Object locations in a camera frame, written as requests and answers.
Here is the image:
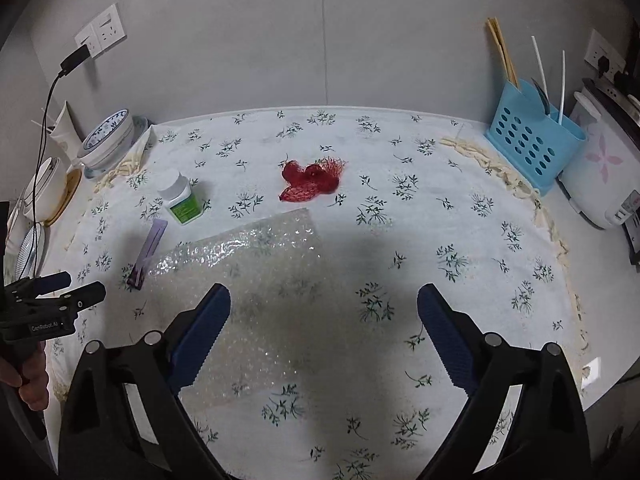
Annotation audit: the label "black charger cable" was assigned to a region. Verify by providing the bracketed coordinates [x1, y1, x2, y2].
[19, 43, 92, 281]

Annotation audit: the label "white straw right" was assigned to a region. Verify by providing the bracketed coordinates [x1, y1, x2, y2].
[558, 49, 566, 126]

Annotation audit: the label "blue utensil holder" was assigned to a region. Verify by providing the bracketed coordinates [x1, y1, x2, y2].
[485, 79, 587, 195]

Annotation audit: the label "white wall socket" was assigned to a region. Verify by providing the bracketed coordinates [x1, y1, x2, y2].
[75, 3, 127, 58]

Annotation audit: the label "right wall socket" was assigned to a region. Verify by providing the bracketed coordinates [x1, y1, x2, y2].
[584, 28, 625, 81]

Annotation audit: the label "white green pill bottle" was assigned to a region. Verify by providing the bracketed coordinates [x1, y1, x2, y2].
[156, 168, 203, 226]

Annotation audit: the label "wooden trivet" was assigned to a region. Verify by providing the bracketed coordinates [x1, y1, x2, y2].
[43, 168, 82, 228]

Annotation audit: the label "wooden chopsticks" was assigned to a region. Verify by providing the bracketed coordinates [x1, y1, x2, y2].
[486, 18, 521, 89]

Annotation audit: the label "clear bubble wrap sheet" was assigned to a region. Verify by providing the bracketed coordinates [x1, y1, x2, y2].
[144, 208, 329, 412]

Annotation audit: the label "white straw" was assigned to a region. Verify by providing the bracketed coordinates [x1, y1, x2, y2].
[558, 49, 566, 126]
[530, 35, 549, 100]

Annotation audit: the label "white rice cooker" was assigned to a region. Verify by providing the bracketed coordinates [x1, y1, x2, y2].
[559, 78, 639, 230]

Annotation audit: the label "white paper cup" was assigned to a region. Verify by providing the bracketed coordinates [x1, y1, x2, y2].
[50, 101, 81, 162]

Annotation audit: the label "red mesh net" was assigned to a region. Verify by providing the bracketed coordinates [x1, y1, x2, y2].
[279, 157, 346, 203]

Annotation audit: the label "blue white patterned bowl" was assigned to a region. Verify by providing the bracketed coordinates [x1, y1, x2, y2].
[77, 108, 134, 170]

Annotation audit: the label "striped blue plate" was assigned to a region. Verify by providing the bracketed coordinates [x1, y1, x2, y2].
[14, 223, 46, 280]

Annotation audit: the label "white straw left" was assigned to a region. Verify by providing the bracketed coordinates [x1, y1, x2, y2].
[530, 35, 549, 100]

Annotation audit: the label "white floral tablecloth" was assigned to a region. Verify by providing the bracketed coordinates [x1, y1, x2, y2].
[48, 108, 582, 479]

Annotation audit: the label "person's left hand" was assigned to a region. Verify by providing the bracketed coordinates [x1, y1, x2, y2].
[0, 341, 49, 412]

